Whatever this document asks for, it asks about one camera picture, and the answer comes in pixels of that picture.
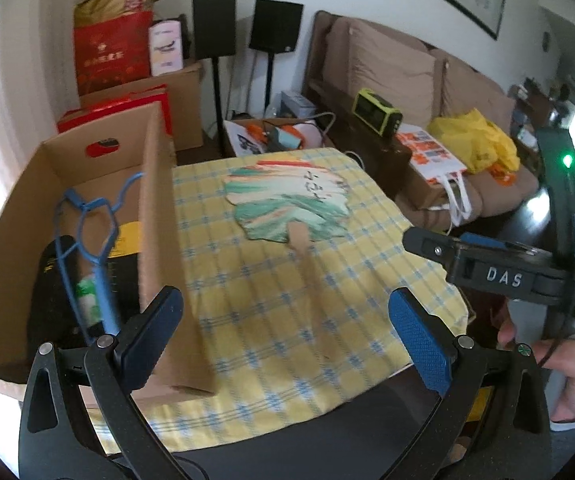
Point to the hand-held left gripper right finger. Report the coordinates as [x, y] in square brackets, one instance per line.
[420, 345]

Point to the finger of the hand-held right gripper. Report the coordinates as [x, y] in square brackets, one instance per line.
[487, 242]
[427, 245]

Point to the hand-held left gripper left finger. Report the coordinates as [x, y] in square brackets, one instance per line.
[152, 332]

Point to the black shoe insole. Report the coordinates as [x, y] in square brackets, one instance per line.
[125, 270]
[49, 300]

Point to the blue plastic clothes hanger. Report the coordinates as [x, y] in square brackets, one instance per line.
[102, 285]

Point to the green desiccant bag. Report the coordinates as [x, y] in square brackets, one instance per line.
[87, 300]

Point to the brown cardboard box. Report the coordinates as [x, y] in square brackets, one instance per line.
[162, 240]

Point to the painted paper hand fan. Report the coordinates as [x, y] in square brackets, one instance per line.
[287, 195]

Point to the brown sofa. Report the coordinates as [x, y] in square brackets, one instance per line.
[517, 185]

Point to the orange packet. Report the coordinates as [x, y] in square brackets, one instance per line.
[502, 175]

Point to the white orange-print tote bag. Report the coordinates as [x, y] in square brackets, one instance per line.
[432, 155]

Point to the yellow plastic bag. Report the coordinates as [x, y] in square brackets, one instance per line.
[472, 140]

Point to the yellow plaid cloth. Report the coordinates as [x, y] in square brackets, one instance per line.
[277, 360]

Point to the dark grey chair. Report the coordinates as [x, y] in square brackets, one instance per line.
[317, 440]

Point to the green and black radio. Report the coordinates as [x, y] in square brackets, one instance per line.
[375, 112]

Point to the small beige sofa cushion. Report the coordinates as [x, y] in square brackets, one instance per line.
[472, 95]

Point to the cluttered shelf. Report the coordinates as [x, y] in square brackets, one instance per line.
[532, 100]

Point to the large beige sofa cushion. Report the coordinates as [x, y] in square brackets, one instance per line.
[392, 70]

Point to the teal device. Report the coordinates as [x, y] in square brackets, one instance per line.
[282, 139]

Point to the small white appliance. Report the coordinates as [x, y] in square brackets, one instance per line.
[297, 102]

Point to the small carton with clutter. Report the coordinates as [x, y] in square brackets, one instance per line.
[240, 140]

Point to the black speaker stand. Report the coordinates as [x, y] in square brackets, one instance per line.
[215, 95]
[269, 85]

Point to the red gift box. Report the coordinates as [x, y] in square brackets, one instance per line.
[112, 107]

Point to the large closed cardboard carton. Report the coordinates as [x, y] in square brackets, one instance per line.
[185, 105]

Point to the black speaker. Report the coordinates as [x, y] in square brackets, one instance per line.
[215, 25]
[276, 25]

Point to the red gift bag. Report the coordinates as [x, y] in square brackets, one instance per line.
[112, 55]

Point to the white pink tissue pack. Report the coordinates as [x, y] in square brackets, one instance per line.
[166, 47]

